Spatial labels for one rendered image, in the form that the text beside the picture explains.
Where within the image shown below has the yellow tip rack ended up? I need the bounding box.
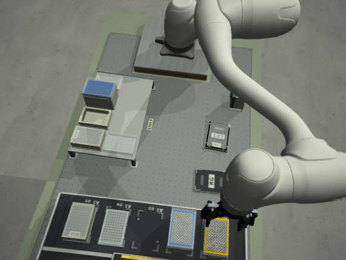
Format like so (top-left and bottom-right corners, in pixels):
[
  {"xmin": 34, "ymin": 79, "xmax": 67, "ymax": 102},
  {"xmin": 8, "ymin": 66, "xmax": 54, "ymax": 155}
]
[{"xmin": 202, "ymin": 218, "xmax": 229, "ymax": 260}]

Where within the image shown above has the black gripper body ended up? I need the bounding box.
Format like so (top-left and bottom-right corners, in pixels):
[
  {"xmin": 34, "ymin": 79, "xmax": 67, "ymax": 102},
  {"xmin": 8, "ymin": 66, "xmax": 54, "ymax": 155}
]
[{"xmin": 217, "ymin": 201, "xmax": 244, "ymax": 219}]

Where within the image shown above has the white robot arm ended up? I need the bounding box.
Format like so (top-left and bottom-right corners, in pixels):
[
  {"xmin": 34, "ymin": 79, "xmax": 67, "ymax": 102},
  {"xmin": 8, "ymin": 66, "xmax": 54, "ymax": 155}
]
[{"xmin": 155, "ymin": 0, "xmax": 346, "ymax": 216}]

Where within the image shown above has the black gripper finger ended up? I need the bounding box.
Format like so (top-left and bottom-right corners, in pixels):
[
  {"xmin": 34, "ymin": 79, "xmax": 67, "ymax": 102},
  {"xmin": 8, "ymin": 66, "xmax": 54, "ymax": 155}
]
[
  {"xmin": 201, "ymin": 201, "xmax": 226, "ymax": 227},
  {"xmin": 238, "ymin": 208, "xmax": 258, "ymax": 232}
]

